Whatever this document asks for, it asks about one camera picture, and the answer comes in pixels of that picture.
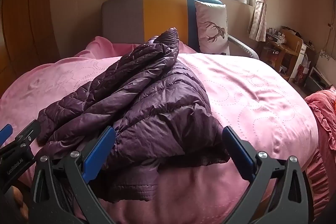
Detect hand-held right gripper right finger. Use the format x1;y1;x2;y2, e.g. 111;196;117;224
223;126;314;224

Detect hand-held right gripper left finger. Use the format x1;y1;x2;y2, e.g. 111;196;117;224
31;126;117;224

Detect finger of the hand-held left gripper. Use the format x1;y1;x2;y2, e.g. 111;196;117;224
0;120;42;156
0;124;13;147

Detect purple quilted down jacket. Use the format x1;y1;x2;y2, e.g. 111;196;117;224
37;28;231;202

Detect person's left hand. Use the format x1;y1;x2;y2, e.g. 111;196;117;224
10;186;29;220

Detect pink dotted-circle blanket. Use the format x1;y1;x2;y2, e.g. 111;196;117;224
0;35;319;224

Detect coral ruffled cloth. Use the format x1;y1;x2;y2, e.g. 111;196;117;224
304;90;336;211

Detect grey storage box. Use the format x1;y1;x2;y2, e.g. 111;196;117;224
306;67;331;94

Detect cluttered wooden desk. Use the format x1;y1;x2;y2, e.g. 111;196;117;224
259;26;303;81

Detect white cabinet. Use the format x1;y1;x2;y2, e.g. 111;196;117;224
289;43;313;85

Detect wooden wardrobe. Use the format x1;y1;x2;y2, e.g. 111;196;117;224
0;0;61;98

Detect white flower-print board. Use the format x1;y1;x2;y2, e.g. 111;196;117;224
316;49;336;77

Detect white deer-print pillow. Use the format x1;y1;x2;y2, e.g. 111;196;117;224
194;0;231;55

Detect grey yellow blue headboard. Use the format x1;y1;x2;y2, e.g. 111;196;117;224
102;0;229;52

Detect grey curved bed rail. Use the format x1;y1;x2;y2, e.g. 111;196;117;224
227;35;260;60

